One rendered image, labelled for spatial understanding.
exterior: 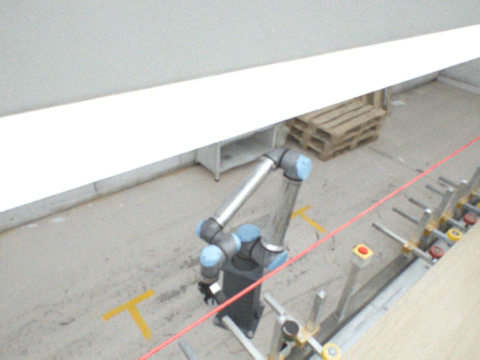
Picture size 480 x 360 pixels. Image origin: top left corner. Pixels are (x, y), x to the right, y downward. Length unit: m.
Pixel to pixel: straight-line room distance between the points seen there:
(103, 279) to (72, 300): 0.26
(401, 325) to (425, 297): 0.25
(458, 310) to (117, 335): 2.13
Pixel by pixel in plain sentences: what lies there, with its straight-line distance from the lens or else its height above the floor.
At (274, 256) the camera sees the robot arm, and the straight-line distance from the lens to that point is 2.07.
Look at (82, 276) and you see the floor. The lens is 3.22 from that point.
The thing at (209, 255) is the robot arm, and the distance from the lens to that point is 1.57.
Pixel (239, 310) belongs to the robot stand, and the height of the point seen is 0.22.
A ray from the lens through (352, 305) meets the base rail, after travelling 2.16.
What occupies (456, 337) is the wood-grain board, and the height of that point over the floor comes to 0.90.
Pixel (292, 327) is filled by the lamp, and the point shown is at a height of 1.17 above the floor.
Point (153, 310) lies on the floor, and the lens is 2.88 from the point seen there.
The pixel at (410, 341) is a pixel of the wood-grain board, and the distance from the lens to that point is 1.89.
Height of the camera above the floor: 2.35
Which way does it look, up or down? 35 degrees down
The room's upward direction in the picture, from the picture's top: 5 degrees clockwise
